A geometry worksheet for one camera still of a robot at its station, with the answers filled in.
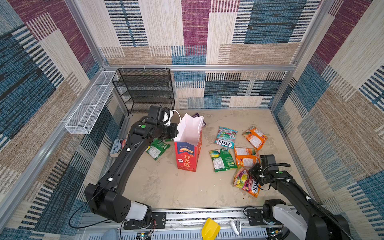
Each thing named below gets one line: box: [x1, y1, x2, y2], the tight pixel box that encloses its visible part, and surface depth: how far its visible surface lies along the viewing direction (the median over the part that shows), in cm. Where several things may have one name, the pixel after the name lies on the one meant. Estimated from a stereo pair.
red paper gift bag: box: [173, 113, 204, 172], surface depth 81 cm
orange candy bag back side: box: [242, 126, 268, 151], surface depth 103 cm
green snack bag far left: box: [145, 138, 173, 161], surface depth 97 cm
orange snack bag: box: [234, 146, 260, 169], surface depth 95 cm
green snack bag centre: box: [208, 147, 238, 173], surface depth 93 cm
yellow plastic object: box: [201, 218, 221, 240], surface depth 71 cm
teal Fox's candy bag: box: [214, 126, 239, 150], surface depth 103 cm
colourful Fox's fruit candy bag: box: [233, 166, 262, 198], surface depth 85 cm
